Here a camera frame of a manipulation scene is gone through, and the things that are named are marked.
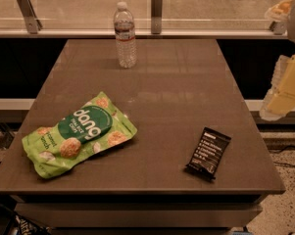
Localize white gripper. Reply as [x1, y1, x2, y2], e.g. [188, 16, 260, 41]
[259, 0, 295, 121]

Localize clear plastic water bottle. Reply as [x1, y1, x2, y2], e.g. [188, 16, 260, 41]
[114, 2, 137, 69]

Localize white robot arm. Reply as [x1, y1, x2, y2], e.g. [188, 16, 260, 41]
[259, 0, 295, 121]

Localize black snack bar wrapper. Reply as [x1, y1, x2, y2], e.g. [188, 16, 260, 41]
[185, 127, 231, 181]

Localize green dang chips bag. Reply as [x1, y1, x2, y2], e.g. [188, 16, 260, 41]
[22, 92, 137, 179]

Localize glass railing panel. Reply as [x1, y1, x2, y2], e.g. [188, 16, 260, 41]
[0, 0, 288, 31]

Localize dark item under table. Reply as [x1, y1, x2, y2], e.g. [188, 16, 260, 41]
[0, 203, 52, 235]

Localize black cable on floor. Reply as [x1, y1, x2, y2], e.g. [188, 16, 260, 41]
[268, 144, 295, 169]

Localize middle metal railing bracket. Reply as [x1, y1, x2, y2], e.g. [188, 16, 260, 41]
[151, 0, 163, 34]

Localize left metal railing bracket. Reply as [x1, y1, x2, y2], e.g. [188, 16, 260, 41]
[17, 0, 42, 34]

